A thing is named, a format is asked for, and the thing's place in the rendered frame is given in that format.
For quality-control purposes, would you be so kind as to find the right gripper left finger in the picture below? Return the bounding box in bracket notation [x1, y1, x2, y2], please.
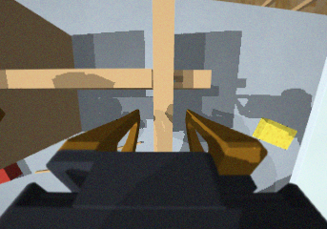
[58, 110, 140, 152]

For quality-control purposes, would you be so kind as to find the yellow sponge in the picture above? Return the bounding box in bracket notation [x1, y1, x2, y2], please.
[253, 117, 297, 150]

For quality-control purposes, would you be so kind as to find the tan wooden board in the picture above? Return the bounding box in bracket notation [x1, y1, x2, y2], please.
[0, 0, 82, 170]
[153, 0, 174, 152]

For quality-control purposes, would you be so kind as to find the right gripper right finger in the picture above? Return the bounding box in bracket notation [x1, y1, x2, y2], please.
[185, 110, 268, 176]

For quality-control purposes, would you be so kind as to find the tan wooden rail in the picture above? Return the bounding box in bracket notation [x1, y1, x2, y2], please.
[0, 69, 212, 90]

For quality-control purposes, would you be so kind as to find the red rectangular block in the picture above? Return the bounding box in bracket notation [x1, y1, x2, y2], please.
[0, 162, 22, 184]

